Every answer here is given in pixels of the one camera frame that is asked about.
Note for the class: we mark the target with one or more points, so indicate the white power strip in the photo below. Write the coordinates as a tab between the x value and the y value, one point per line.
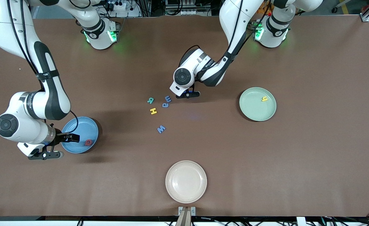
121	5

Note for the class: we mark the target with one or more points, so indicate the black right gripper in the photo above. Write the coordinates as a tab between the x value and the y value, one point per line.
59	137

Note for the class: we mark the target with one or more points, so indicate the brown table cover sheet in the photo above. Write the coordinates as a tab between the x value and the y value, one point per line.
266	157

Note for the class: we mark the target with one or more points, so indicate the blue letter W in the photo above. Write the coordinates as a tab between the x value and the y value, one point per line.
161	129

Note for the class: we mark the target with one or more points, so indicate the yellow lowercase letter h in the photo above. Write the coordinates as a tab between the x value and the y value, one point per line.
264	99

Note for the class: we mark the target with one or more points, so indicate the teal letter R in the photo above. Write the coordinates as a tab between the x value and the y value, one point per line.
150	100

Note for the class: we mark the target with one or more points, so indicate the blue letter e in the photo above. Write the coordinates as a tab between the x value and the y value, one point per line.
168	99

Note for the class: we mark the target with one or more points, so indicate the beige plate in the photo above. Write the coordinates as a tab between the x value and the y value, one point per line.
186	182

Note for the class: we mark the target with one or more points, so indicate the yellow uppercase letter H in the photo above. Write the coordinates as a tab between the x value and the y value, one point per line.
153	110

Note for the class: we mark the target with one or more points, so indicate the red letter Q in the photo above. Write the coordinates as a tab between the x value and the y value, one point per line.
88	142

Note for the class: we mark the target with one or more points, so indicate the green plate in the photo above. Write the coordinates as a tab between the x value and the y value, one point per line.
256	110

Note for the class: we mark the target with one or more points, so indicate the blue plate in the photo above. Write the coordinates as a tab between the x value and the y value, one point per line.
84	125

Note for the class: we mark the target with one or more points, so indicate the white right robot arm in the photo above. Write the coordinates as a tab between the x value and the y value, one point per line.
24	125

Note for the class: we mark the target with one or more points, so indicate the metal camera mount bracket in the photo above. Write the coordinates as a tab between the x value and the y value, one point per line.
187	216

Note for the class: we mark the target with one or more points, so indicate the black electronics rack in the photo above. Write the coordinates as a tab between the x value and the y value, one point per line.
187	6

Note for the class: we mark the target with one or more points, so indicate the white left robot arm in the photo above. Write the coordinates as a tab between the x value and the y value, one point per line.
226	15

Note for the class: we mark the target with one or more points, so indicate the black caster wheel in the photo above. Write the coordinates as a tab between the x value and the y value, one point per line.
335	9

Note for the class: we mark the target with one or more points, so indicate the bag of orange items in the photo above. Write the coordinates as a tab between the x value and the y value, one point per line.
266	11

